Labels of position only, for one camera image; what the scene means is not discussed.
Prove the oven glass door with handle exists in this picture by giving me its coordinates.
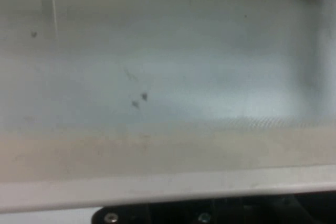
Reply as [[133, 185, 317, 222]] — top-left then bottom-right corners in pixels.
[[0, 0, 336, 216]]

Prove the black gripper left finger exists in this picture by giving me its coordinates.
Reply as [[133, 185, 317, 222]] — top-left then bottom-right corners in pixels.
[[91, 199, 215, 224]]

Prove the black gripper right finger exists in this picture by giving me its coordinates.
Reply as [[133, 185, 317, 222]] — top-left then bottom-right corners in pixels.
[[214, 189, 336, 224]]

